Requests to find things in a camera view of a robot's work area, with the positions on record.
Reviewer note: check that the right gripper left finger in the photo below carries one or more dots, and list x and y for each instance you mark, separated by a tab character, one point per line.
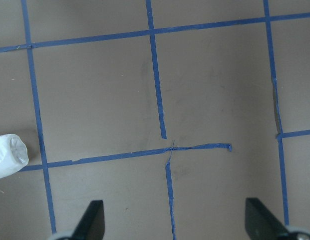
92	224

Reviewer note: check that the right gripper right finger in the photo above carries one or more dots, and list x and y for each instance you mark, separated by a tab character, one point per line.
261	224

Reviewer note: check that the Wilson tennis ball can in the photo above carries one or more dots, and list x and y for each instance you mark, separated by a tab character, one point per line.
13	154

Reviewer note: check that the brown paper table cover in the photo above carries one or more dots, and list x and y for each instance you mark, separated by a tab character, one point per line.
172	112

